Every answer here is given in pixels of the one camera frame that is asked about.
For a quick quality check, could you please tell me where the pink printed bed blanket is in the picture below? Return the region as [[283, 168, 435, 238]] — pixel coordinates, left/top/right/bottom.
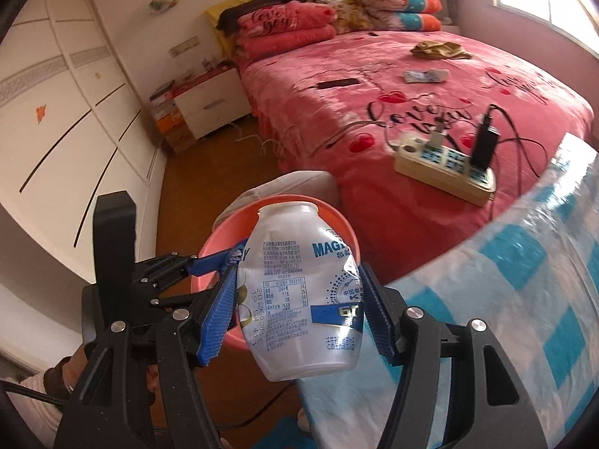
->
[[234, 28, 596, 286]]

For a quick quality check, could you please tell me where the white plastic bottle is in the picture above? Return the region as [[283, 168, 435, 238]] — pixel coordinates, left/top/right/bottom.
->
[[235, 201, 366, 381]]

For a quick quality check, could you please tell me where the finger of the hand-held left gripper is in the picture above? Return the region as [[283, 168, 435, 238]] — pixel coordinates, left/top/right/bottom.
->
[[185, 238, 250, 279], [156, 274, 230, 313]]

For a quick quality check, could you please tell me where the black charger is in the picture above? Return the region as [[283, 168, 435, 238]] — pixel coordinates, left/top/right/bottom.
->
[[469, 103, 501, 169]]

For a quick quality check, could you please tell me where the white bedside table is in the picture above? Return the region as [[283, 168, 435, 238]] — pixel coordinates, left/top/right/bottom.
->
[[172, 68, 253, 140]]

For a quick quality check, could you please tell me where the white plug adapter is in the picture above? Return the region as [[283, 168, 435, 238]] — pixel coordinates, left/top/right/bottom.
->
[[428, 124, 452, 148]]

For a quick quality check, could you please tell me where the black phone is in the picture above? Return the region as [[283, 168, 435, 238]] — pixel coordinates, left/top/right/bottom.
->
[[315, 77, 362, 91]]

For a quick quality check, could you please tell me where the wall switch panel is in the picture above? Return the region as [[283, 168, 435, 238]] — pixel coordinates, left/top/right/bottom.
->
[[168, 40, 200, 57]]

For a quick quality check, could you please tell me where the dark brown cloth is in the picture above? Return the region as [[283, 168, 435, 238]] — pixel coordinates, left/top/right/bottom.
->
[[218, 0, 312, 33]]

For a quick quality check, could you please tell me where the white wardrobe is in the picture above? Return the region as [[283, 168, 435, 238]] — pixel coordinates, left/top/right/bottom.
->
[[0, 0, 167, 248]]

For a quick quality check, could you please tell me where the small blue white packet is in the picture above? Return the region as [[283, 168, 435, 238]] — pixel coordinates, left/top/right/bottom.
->
[[404, 69, 450, 85]]

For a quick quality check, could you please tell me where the brown cardboard box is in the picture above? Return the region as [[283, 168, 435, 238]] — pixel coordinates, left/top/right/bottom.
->
[[164, 128, 197, 154]]

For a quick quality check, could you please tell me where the black floor cable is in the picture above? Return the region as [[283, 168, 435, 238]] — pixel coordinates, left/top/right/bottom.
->
[[154, 379, 300, 431]]

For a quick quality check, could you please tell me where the floral cushion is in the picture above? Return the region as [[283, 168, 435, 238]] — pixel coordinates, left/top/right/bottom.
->
[[325, 0, 370, 34]]

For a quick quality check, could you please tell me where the black charger cable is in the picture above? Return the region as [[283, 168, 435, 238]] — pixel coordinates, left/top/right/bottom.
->
[[487, 103, 569, 183]]

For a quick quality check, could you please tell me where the pink printed folded blanket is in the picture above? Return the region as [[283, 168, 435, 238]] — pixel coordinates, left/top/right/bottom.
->
[[236, 1, 338, 40]]

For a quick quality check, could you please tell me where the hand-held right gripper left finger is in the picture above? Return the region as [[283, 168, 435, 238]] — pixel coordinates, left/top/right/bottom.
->
[[52, 266, 239, 449]]

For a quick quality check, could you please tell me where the olive brown cloth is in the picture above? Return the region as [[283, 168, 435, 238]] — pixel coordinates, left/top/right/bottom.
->
[[411, 40, 474, 61]]

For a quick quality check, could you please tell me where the person's left hand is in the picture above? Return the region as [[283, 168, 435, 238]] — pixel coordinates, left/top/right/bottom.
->
[[43, 343, 101, 405]]

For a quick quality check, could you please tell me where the beige power strip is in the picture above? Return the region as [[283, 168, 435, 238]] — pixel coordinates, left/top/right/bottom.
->
[[393, 131, 498, 207]]

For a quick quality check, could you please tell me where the orange shoe box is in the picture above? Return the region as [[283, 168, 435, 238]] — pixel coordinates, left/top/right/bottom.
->
[[156, 112, 185, 134]]

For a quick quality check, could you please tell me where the pink plastic basin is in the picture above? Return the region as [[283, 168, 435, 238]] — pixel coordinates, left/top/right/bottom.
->
[[188, 195, 361, 352]]

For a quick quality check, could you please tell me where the floral folded quilt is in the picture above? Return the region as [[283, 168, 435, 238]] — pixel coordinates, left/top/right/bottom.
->
[[354, 0, 413, 30]]

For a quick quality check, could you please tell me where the teal orange bolster pillow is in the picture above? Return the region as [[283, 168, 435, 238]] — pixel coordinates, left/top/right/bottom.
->
[[398, 13, 443, 32], [402, 0, 443, 15]]

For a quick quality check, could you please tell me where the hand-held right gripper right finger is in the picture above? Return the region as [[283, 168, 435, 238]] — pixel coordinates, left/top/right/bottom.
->
[[358, 262, 549, 449]]

